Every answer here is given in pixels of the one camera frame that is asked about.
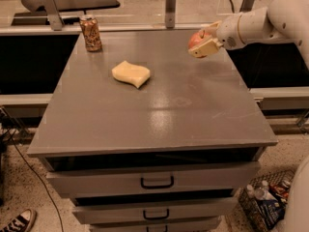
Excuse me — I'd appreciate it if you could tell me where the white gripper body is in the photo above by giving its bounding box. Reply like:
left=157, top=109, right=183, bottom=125
left=216, top=13, right=246, bottom=50

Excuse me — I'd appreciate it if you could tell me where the yellow sponge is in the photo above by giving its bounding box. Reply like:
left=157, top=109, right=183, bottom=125
left=112, top=61, right=151, bottom=89

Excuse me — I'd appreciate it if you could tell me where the orange soda can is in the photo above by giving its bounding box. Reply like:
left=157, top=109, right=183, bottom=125
left=79, top=14, right=102, bottom=52

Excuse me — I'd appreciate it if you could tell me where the grey drawer cabinet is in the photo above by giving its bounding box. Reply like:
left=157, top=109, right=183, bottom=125
left=26, top=28, right=279, bottom=232

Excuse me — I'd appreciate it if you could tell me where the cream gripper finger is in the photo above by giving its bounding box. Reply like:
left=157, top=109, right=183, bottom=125
left=201, top=20, right=221, bottom=38
left=188, top=38, right=222, bottom=58

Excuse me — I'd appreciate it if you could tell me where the middle metal bracket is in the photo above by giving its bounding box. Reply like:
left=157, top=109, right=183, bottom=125
left=165, top=0, right=176, bottom=29

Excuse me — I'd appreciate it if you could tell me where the black floor cable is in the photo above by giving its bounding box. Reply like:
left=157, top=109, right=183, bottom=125
left=3, top=126, right=66, bottom=232

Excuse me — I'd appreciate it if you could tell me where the wire basket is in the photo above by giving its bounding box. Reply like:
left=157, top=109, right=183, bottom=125
left=239, top=170, right=294, bottom=232

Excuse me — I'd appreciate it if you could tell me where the bottom drawer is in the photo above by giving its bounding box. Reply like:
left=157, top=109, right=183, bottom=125
left=89, top=217, right=221, bottom=232

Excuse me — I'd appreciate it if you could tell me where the blue snack bag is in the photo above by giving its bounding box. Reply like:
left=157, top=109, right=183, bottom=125
left=257, top=200, right=285, bottom=229

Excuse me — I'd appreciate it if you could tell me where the middle drawer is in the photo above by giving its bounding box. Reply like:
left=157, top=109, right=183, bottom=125
left=72, top=197, right=238, bottom=225

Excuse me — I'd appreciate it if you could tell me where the red apple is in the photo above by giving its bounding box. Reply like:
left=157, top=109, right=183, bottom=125
left=188, top=31, right=205, bottom=58

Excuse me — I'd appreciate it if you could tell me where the left metal bracket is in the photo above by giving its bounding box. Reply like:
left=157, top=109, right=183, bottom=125
left=42, top=0, right=63, bottom=31

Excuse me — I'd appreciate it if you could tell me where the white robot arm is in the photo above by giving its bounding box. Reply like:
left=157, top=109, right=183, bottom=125
left=188, top=0, right=309, bottom=232

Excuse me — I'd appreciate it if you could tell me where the drawer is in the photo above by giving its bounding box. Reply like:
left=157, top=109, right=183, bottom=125
left=72, top=197, right=238, bottom=225
left=47, top=161, right=260, bottom=198
left=89, top=217, right=221, bottom=232

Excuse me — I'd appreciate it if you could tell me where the black white sneaker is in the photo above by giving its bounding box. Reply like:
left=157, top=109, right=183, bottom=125
left=0, top=209, right=37, bottom=232

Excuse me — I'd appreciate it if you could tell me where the clear water bottle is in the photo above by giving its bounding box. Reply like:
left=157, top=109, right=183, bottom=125
left=254, top=180, right=275, bottom=200

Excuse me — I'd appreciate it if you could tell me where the top drawer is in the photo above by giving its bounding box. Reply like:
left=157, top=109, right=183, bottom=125
left=47, top=161, right=260, bottom=198

